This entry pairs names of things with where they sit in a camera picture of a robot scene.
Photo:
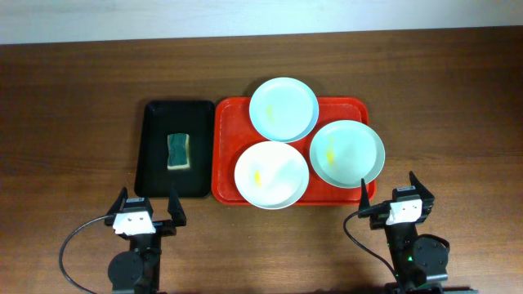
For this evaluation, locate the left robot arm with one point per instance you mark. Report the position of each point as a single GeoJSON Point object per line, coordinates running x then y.
{"type": "Point", "coordinates": [137, 270]}

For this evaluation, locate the white plate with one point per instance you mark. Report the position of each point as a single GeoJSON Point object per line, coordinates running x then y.
{"type": "Point", "coordinates": [271, 175]}

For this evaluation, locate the light blue plate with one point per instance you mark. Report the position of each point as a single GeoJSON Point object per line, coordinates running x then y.
{"type": "Point", "coordinates": [284, 109]}

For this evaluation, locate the red plastic tray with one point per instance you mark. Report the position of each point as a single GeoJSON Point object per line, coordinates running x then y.
{"type": "Point", "coordinates": [234, 133]}

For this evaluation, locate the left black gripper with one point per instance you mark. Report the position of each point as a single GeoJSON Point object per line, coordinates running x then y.
{"type": "Point", "coordinates": [164, 225]}

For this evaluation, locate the light green plate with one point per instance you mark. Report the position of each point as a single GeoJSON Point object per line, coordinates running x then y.
{"type": "Point", "coordinates": [347, 153]}

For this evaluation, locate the green yellow sponge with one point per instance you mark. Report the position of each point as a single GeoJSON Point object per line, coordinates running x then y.
{"type": "Point", "coordinates": [178, 151]}

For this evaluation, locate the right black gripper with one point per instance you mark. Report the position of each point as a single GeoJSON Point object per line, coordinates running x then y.
{"type": "Point", "coordinates": [364, 210]}

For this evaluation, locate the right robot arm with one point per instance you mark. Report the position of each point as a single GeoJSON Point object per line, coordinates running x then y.
{"type": "Point", "coordinates": [418, 260]}

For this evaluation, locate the black plastic tray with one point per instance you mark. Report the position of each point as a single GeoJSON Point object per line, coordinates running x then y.
{"type": "Point", "coordinates": [162, 118]}

